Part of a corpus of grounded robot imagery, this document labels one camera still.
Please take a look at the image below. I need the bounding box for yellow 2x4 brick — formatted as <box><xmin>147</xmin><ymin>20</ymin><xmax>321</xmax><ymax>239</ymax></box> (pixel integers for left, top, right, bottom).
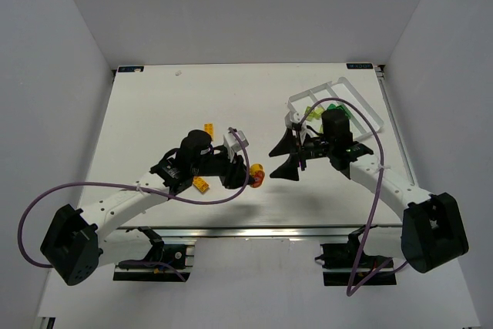
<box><xmin>203</xmin><ymin>123</ymin><xmax>214</xmax><ymax>140</ymax></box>

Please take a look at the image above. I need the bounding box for blue table label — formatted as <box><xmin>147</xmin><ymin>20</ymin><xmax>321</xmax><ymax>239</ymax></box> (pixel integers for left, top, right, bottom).
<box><xmin>117</xmin><ymin>65</ymin><xmax>144</xmax><ymax>73</ymax></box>
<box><xmin>346</xmin><ymin>62</ymin><xmax>374</xmax><ymax>70</ymax></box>

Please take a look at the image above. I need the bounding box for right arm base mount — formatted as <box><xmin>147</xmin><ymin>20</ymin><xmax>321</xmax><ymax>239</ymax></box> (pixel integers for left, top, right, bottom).
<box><xmin>314</xmin><ymin>226</ymin><xmax>397</xmax><ymax>287</ymax></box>

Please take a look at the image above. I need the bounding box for yellow round printed brick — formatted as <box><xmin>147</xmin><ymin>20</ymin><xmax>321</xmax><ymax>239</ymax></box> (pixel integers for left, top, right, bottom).
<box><xmin>250</xmin><ymin>163</ymin><xmax>265</xmax><ymax>188</ymax></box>

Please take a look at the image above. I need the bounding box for left blue table label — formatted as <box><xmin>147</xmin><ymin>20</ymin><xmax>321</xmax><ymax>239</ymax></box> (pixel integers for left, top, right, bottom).
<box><xmin>117</xmin><ymin>65</ymin><xmax>144</xmax><ymax>73</ymax></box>

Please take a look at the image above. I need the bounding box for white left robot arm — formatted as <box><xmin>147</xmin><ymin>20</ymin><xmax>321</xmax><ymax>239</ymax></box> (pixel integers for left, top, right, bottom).
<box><xmin>40</xmin><ymin>129</ymin><xmax>254</xmax><ymax>286</ymax></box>

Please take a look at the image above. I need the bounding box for white three-compartment tray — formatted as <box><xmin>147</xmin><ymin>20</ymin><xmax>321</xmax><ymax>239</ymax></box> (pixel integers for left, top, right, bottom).
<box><xmin>287</xmin><ymin>77</ymin><xmax>384</xmax><ymax>141</ymax></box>

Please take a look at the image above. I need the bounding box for aluminium table rail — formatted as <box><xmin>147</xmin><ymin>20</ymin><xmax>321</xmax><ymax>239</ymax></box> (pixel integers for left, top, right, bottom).
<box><xmin>71</xmin><ymin>224</ymin><xmax>404</xmax><ymax>240</ymax></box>

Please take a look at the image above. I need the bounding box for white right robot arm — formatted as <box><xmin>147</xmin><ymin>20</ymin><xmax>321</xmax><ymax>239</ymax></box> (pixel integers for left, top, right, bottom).
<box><xmin>269</xmin><ymin>109</ymin><xmax>469</xmax><ymax>274</ymax></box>

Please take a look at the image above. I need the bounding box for yellow upside-down brick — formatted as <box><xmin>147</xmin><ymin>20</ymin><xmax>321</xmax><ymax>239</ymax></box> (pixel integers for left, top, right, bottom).
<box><xmin>193</xmin><ymin>176</ymin><xmax>210</xmax><ymax>193</ymax></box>

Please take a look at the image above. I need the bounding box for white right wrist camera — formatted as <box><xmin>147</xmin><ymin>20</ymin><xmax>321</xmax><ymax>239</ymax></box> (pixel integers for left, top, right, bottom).
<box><xmin>284</xmin><ymin>111</ymin><xmax>307</xmax><ymax>143</ymax></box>

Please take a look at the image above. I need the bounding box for green upside-down plate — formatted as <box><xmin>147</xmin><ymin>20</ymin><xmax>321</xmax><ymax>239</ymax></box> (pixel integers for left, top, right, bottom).
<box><xmin>336</xmin><ymin>105</ymin><xmax>352</xmax><ymax>119</ymax></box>

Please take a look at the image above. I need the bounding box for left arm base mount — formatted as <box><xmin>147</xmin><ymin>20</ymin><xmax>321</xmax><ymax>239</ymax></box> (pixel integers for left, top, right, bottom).
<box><xmin>112</xmin><ymin>227</ymin><xmax>194</xmax><ymax>283</ymax></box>

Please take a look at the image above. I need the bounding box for right blue table label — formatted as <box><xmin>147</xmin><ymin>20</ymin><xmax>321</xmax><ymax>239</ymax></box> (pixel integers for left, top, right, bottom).
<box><xmin>346</xmin><ymin>62</ymin><xmax>374</xmax><ymax>70</ymax></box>

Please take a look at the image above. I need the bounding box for lime green 2x2 brick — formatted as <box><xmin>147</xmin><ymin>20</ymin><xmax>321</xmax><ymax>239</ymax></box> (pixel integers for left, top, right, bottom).
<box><xmin>307</xmin><ymin>109</ymin><xmax>324</xmax><ymax>122</ymax></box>

